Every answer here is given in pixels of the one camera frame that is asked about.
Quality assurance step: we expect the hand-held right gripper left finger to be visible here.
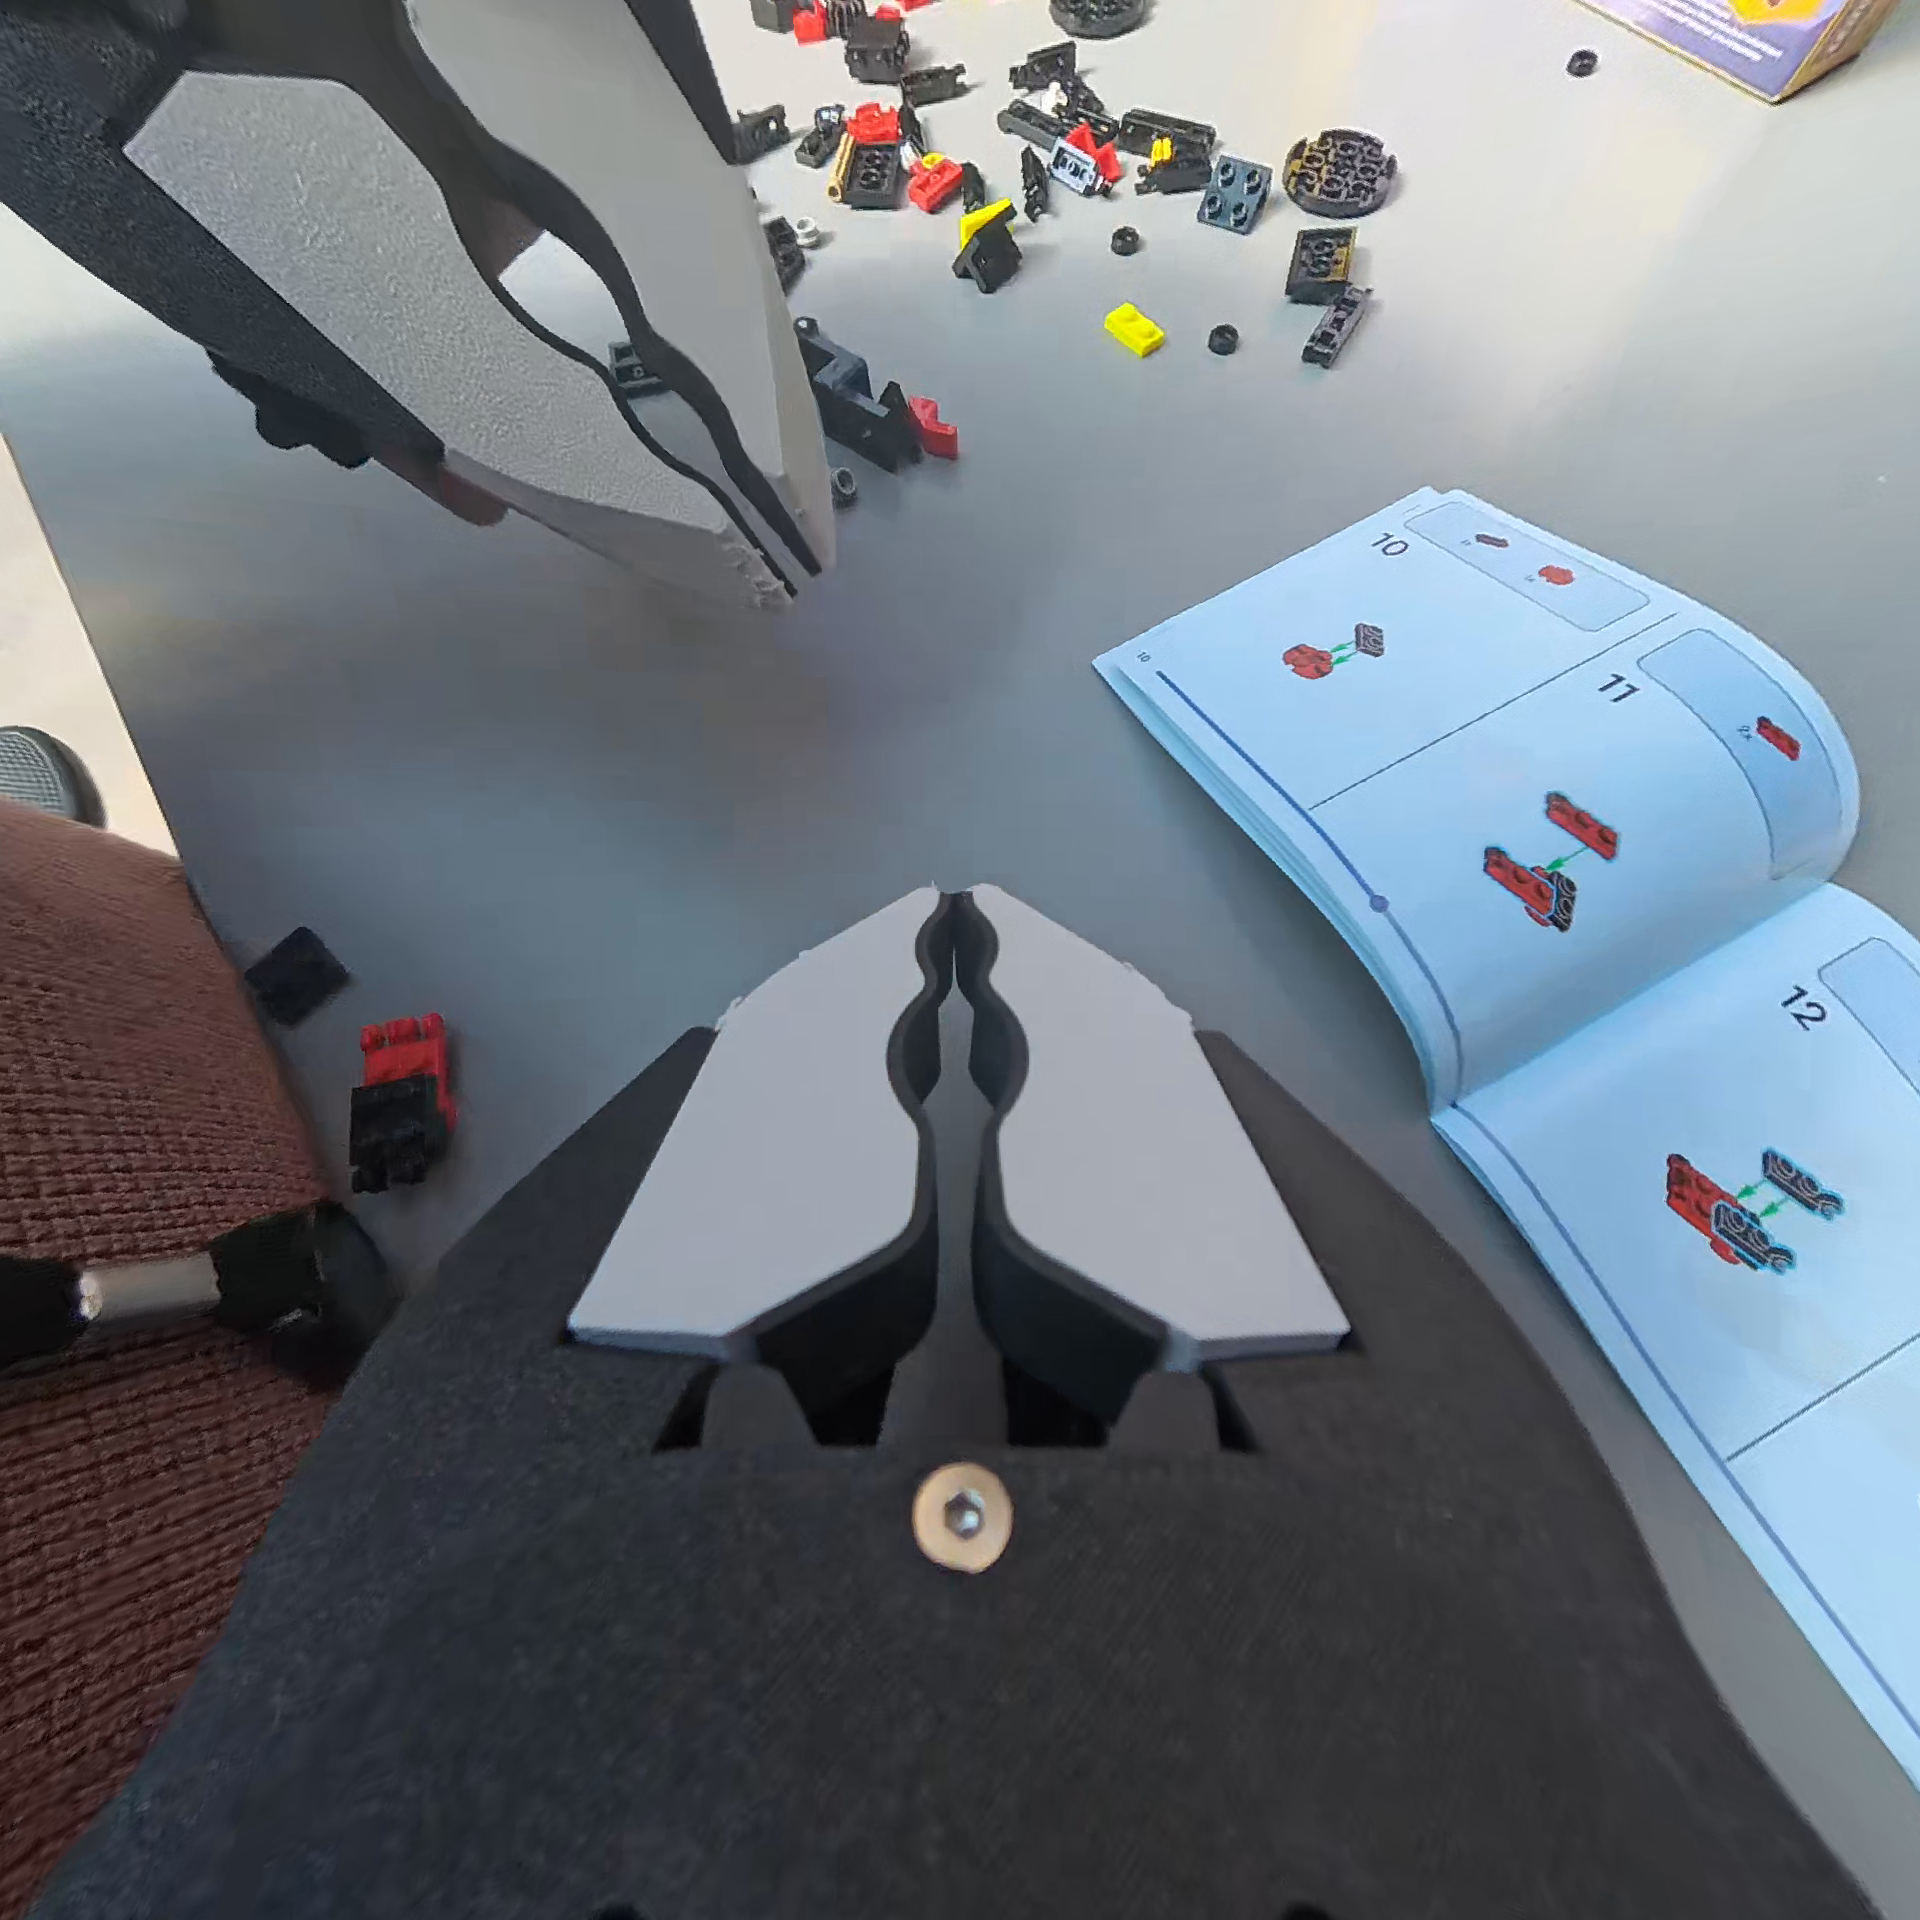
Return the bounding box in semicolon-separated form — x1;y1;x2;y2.
566;885;961;1373

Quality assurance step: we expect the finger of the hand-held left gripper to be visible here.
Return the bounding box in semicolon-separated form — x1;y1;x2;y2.
128;0;800;605
421;0;837;586

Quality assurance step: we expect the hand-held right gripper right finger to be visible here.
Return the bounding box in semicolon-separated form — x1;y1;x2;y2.
960;885;1354;1373

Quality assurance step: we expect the grey desk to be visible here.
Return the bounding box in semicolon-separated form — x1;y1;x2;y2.
0;0;1920;1907

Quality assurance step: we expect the pile of building bricks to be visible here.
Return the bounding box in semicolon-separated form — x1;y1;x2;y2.
736;0;1413;377

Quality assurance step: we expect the dark blue red brick assembly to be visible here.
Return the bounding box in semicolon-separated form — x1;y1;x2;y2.
791;316;961;475

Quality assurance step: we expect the open blue instruction booklet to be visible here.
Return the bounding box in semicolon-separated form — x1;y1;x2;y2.
1091;485;1920;1794

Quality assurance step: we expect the red black brick assembly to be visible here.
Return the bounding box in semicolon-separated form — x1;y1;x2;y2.
350;1012;461;1196

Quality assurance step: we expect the black flat brick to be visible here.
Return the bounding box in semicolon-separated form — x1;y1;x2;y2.
243;926;352;1031

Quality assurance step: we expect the dark mesh shoe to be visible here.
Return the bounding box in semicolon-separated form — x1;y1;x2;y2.
0;726;106;831

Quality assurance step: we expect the black metal-banded rod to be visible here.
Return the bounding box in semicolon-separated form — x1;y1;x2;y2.
0;1204;389;1369

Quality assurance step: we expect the purple yellow cardboard box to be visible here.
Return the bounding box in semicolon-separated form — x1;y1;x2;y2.
1567;0;1875;106

